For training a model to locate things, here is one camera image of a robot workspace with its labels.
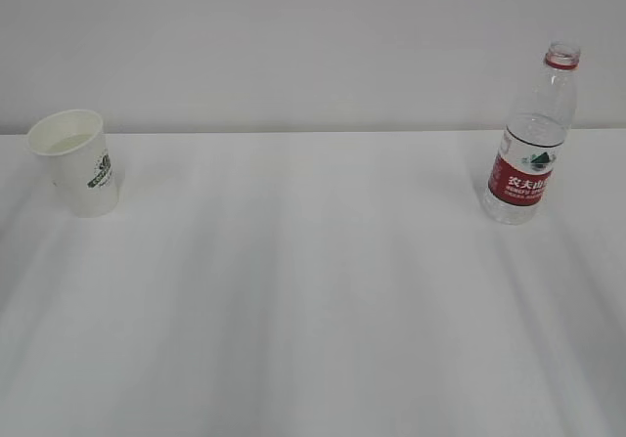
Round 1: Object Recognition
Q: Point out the white paper coffee cup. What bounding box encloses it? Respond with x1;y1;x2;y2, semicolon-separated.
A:
26;109;118;218

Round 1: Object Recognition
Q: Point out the clear red-label water bottle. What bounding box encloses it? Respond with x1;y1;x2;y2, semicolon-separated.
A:
482;41;581;225

